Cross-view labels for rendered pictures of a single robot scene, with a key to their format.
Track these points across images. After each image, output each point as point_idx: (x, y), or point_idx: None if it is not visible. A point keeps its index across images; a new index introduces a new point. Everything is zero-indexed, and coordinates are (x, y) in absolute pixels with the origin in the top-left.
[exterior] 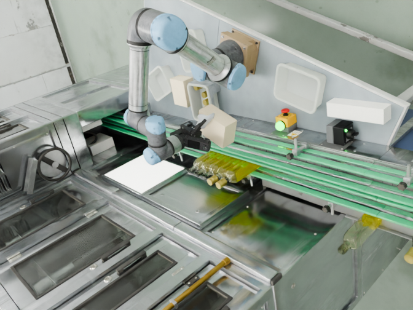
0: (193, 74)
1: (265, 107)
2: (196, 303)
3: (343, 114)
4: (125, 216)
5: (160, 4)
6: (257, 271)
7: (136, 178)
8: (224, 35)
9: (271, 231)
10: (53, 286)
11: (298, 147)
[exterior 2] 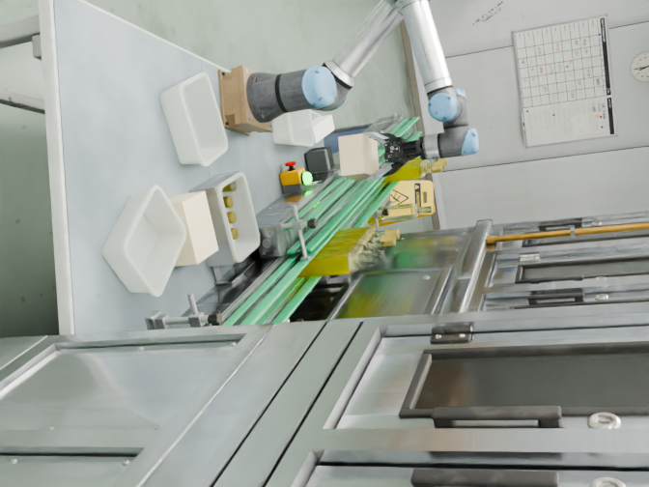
0: (325, 96)
1: (265, 183)
2: (551, 240)
3: (321, 133)
4: None
5: (99, 42)
6: (488, 224)
7: None
8: (246, 68)
9: (416, 251)
10: None
11: None
